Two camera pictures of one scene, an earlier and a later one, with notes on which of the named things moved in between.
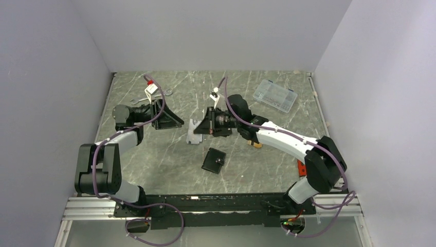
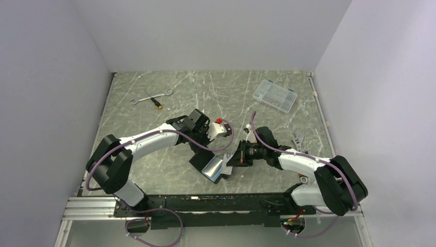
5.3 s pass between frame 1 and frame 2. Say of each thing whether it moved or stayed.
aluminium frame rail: stayed
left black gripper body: moved
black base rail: stayed
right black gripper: moved
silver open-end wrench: stayed
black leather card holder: moved
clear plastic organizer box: stayed
